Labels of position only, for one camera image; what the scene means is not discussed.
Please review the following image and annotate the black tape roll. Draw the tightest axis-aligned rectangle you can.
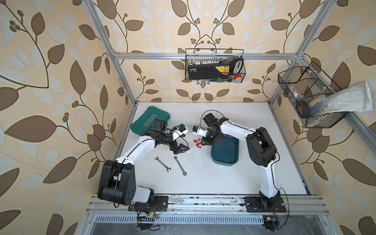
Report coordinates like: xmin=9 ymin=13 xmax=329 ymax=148
xmin=295 ymin=99 xmax=310 ymax=118

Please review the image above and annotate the silver combination wrench left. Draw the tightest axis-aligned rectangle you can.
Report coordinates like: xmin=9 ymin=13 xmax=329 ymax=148
xmin=155 ymin=157 xmax=171 ymax=172

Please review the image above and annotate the black wire basket back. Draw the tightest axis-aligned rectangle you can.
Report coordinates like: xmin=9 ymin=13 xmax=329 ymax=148
xmin=185 ymin=48 xmax=246 ymax=83

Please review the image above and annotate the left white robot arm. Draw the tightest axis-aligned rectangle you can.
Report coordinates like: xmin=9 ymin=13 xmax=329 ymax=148
xmin=97 ymin=119 xmax=190 ymax=207

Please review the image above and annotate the black wire basket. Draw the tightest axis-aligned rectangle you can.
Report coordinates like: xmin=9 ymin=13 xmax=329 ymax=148
xmin=185 ymin=48 xmax=246 ymax=83
xmin=278 ymin=62 xmax=349 ymax=128

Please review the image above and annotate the black wire basket right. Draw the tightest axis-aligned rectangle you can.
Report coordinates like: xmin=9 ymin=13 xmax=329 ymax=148
xmin=278 ymin=62 xmax=349 ymax=128

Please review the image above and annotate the silver combination wrench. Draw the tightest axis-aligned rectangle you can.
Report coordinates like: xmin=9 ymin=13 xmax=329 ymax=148
xmin=155 ymin=157 xmax=171 ymax=172
xmin=174 ymin=156 xmax=187 ymax=176

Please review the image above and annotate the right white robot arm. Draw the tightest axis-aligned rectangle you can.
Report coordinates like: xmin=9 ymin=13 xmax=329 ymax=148
xmin=193 ymin=113 xmax=288 ymax=212

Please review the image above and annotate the black yellow tool case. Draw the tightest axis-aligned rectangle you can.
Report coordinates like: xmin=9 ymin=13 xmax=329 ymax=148
xmin=186 ymin=57 xmax=246 ymax=83

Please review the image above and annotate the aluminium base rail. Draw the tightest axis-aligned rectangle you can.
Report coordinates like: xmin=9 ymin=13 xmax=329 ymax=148
xmin=85 ymin=193 xmax=331 ymax=216

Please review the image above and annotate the silver combination wrench right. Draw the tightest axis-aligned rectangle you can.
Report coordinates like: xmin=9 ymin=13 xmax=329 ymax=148
xmin=174 ymin=156 xmax=187 ymax=176

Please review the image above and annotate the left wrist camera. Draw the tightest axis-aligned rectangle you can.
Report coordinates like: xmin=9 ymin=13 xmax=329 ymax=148
xmin=171 ymin=124 xmax=188 ymax=140

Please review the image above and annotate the red round tape measure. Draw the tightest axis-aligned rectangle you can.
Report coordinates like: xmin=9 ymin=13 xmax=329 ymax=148
xmin=233 ymin=74 xmax=243 ymax=83

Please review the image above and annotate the dark teal storage box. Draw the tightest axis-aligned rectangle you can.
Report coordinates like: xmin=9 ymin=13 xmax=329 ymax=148
xmin=211 ymin=135 xmax=240 ymax=166

